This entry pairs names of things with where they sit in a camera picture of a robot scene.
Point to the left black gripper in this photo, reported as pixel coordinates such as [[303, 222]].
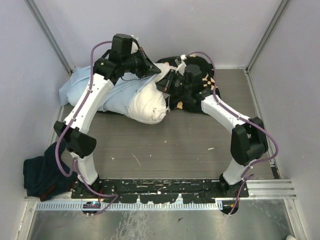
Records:
[[149, 67]]

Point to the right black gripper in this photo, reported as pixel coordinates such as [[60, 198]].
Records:
[[164, 84]]

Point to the white pillow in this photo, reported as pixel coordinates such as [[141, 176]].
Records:
[[149, 106]]

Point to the light blue pillowcase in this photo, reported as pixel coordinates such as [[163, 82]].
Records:
[[102, 94]]

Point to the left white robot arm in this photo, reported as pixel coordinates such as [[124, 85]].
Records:
[[73, 132]]

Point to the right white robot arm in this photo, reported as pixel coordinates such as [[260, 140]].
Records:
[[248, 137]]

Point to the black floral patterned cloth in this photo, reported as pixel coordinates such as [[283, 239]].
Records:
[[192, 105]]

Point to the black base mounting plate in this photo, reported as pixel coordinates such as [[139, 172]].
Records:
[[160, 191]]

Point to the dark navy cloth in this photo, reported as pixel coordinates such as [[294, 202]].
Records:
[[42, 177]]

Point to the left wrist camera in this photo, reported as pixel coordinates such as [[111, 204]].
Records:
[[135, 45]]

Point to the left aluminium frame post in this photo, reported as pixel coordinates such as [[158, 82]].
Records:
[[42, 16]]

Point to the aluminium frame post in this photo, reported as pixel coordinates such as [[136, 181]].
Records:
[[42, 16], [279, 12]]

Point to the white slotted cable duct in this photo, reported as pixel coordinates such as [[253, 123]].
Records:
[[95, 206]]

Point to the right aluminium frame post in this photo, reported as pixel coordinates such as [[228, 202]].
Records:
[[279, 12]]

